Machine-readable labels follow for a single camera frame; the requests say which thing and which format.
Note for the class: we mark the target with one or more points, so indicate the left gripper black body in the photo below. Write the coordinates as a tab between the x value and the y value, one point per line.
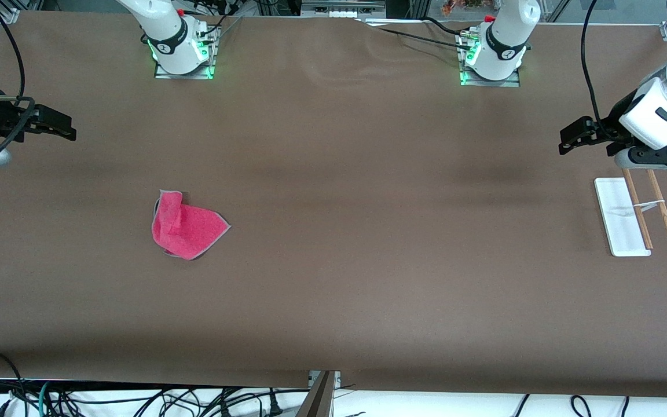
610	128

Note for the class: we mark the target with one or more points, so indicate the pink and grey towel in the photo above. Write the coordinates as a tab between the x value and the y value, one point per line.
186	229

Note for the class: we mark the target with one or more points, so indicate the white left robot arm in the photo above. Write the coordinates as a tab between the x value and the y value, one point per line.
666	110

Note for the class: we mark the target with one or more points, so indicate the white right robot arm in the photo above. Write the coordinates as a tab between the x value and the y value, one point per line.
165	29

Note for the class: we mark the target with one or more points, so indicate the white rack with wooden rods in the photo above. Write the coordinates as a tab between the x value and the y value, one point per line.
620	220

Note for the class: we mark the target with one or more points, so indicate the white power strip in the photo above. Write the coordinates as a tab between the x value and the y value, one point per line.
342	10

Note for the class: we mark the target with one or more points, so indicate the aluminium frame profile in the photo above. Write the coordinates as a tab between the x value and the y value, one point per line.
6	11

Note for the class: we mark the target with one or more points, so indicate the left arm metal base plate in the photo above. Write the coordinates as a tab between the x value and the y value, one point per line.
468	78

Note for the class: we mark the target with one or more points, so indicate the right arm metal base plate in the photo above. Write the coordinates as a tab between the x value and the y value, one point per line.
209	63

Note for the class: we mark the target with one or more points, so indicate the grey table frame leg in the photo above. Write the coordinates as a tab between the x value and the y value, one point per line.
317	397

